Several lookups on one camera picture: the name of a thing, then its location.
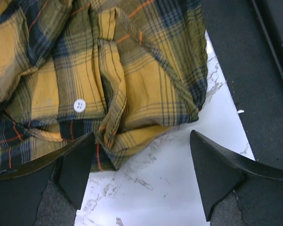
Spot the yellow plaid long sleeve shirt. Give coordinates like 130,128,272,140
0,0,208,173

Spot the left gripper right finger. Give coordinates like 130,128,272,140
190,130,283,221

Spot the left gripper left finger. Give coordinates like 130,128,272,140
0,133,95,211

